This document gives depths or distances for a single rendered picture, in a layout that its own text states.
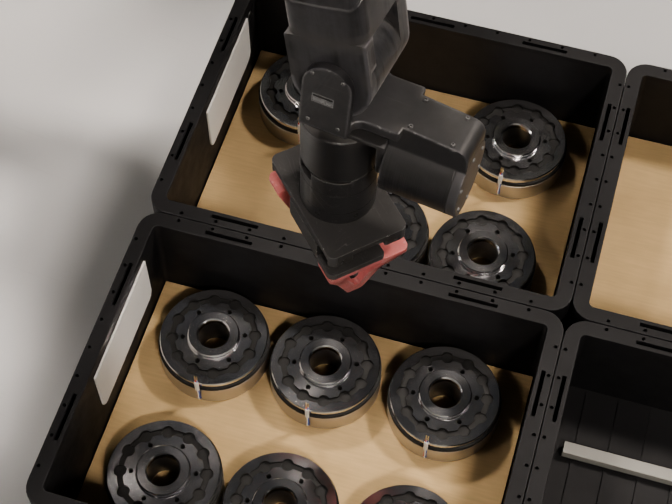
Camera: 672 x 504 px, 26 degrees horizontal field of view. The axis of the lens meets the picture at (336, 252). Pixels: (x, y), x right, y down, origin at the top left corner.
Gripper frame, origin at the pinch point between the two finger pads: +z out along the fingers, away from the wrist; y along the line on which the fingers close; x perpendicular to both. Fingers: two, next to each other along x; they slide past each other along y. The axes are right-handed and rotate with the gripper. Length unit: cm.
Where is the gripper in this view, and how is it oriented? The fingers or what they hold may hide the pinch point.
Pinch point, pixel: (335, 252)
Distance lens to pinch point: 116.8
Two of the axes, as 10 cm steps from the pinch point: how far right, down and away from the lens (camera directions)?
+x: -8.9, 3.9, -2.4
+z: -0.2, 5.0, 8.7
